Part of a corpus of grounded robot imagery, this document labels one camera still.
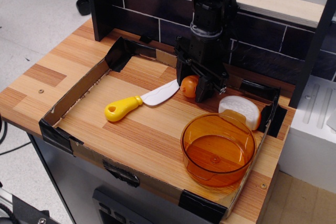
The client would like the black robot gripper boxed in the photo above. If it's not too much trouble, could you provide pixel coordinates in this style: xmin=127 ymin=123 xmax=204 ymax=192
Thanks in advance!
xmin=174 ymin=36 xmax=228 ymax=103

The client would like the orange plastic toy carrot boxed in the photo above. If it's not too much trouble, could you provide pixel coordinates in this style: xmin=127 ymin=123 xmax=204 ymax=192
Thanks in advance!
xmin=180 ymin=75 xmax=199 ymax=98

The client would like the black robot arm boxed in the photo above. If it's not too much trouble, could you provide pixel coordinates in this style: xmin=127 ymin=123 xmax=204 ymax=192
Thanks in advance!
xmin=174 ymin=0 xmax=239 ymax=103

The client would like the transparent orange plastic pot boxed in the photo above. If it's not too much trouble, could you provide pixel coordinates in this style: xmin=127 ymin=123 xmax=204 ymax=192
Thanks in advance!
xmin=181 ymin=110 xmax=257 ymax=187

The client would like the taped cardboard fence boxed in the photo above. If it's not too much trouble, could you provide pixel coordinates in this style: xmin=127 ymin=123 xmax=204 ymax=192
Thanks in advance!
xmin=36 ymin=35 xmax=292 ymax=223

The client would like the white toy food slice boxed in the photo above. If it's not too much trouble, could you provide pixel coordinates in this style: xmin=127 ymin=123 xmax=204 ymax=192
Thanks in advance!
xmin=218 ymin=95 xmax=261 ymax=131

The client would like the black brick pattern backsplash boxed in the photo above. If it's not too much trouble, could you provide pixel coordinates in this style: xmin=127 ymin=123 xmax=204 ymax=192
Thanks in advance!
xmin=87 ymin=0 xmax=336 ymax=86

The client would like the black caster wheel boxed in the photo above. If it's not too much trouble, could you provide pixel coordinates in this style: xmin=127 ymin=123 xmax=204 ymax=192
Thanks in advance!
xmin=76 ymin=0 xmax=91 ymax=16

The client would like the white block with grooves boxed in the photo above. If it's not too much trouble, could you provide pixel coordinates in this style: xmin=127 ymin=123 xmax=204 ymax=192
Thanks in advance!
xmin=279 ymin=76 xmax=335 ymax=192

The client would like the yellow handled white toy knife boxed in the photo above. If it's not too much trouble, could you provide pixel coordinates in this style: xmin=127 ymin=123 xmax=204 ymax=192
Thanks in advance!
xmin=104 ymin=80 xmax=180 ymax=122

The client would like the black floor cable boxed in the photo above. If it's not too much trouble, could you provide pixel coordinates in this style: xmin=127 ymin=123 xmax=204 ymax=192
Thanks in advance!
xmin=0 ymin=119 xmax=32 ymax=156

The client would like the black metal bracket with screw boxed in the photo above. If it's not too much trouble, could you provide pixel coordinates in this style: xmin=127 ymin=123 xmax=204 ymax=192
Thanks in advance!
xmin=1 ymin=194 xmax=53 ymax=223

